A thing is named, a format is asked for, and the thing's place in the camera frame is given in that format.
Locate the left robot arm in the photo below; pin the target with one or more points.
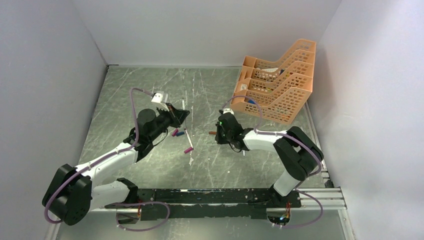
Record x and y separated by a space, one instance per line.
76 190

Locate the aluminium frame rail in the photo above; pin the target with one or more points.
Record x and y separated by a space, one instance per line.
312 198

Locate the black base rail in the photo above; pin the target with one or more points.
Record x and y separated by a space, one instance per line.
211 203

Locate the orange plastic file rack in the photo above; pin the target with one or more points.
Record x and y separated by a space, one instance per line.
276 90

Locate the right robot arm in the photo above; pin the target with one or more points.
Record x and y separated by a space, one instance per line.
300 156

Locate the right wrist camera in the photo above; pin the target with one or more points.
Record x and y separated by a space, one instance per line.
225 111

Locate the magenta pen cap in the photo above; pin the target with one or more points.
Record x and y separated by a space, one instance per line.
188 150
175 133

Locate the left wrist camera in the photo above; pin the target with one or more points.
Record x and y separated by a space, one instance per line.
160 99

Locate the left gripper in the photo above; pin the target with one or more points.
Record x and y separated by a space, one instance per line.
177 116

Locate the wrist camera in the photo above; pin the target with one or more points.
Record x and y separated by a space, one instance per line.
225 111
160 99

